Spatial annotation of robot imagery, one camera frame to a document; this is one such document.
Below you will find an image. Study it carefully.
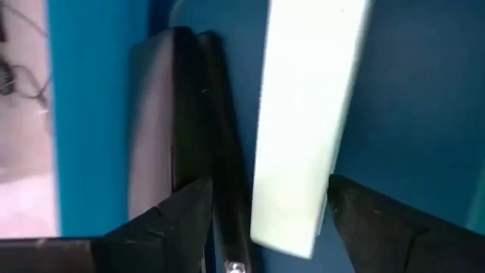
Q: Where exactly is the blue plastic bin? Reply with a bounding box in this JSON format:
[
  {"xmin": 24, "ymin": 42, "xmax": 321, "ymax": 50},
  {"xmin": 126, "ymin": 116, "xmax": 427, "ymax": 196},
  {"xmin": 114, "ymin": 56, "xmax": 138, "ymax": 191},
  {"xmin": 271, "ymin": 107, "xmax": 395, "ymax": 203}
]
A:
[{"xmin": 47, "ymin": 0, "xmax": 485, "ymax": 273}]

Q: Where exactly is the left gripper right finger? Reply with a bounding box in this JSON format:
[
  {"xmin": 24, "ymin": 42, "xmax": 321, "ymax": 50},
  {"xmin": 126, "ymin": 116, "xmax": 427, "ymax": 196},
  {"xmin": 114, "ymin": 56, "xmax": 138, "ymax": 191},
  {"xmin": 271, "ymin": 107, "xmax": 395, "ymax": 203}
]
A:
[{"xmin": 327, "ymin": 173, "xmax": 485, "ymax": 273}]

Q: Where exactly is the mint green eraser block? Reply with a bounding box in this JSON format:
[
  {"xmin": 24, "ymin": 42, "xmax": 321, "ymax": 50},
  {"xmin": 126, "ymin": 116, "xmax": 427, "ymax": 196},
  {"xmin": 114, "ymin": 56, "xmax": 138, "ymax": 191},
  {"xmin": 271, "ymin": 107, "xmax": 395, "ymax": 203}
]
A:
[{"xmin": 249, "ymin": 0, "xmax": 374, "ymax": 261}]

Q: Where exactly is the black stapler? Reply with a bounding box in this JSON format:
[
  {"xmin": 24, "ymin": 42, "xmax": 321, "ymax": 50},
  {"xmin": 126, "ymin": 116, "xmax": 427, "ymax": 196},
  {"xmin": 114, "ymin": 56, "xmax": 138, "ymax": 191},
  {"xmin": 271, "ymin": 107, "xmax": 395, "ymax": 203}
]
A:
[{"xmin": 127, "ymin": 25, "xmax": 254, "ymax": 273}]

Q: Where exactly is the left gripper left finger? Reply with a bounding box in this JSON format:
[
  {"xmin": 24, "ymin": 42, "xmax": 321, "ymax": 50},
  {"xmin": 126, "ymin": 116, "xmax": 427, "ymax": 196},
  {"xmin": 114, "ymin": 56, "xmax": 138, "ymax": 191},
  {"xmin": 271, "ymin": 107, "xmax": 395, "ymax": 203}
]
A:
[{"xmin": 90, "ymin": 176, "xmax": 213, "ymax": 273}]

